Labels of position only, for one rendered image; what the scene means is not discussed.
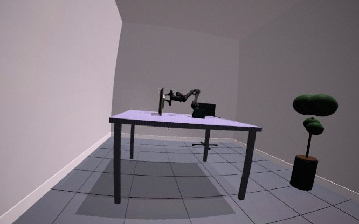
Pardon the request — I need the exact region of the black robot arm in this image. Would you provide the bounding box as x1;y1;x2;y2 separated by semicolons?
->
176;89;201;110

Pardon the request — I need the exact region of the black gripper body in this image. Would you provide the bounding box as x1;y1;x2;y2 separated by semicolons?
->
169;90;177;106

